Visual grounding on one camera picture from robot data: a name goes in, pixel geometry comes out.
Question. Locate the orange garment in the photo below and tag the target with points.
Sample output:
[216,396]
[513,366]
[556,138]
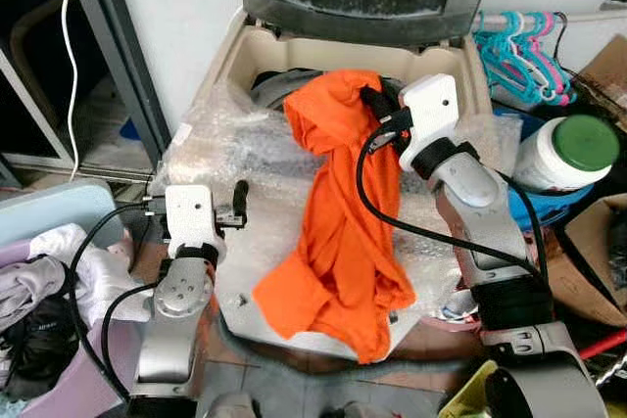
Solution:
[338,232]

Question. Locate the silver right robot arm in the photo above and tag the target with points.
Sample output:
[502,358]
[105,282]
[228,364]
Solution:
[480,208]

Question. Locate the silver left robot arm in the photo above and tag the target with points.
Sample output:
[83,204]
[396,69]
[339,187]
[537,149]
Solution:
[176,320]

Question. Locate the beige top-loading washing machine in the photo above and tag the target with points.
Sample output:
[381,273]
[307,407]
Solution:
[245,144]

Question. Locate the teal plastic clothes hanger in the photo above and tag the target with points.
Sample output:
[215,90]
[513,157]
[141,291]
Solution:
[505,61]

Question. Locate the pink plastic clothes hanger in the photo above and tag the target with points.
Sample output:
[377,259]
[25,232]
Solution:
[556,70]

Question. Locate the white garment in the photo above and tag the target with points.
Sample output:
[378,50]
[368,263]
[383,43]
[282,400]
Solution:
[93,276]

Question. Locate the white jar with green lid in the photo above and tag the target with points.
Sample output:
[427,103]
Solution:
[558,154]

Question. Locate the light blue plastic board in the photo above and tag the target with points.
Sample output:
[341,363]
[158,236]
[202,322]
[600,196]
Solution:
[54,208]

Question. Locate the blue plastic basin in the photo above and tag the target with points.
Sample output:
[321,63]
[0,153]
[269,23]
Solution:
[549,208]

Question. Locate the grey garment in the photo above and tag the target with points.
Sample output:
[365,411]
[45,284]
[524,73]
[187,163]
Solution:
[24,291]

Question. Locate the flat brown cardboard piece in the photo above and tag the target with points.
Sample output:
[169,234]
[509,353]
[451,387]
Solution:
[607,70]

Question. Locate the open brown cardboard box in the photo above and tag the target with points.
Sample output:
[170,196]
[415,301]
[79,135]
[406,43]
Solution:
[588,261]

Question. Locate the red stick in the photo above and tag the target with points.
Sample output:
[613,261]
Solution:
[605,344]

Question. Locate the black garment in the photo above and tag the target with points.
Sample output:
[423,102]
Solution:
[34,359]

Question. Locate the silver twisted metal rod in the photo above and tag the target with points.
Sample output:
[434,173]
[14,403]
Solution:
[612,369]

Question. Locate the purple laundry basket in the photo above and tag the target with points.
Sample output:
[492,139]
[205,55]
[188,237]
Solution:
[59,400]

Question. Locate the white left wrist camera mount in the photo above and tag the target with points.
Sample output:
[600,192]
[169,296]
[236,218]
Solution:
[191,214]

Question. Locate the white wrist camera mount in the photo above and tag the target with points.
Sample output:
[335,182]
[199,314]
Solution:
[191,214]
[431,110]

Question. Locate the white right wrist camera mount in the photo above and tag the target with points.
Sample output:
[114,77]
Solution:
[431,110]

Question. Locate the grey door frame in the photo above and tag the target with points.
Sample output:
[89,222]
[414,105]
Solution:
[122,56]

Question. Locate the white hanger rail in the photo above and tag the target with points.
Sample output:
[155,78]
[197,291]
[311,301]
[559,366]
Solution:
[598,17]

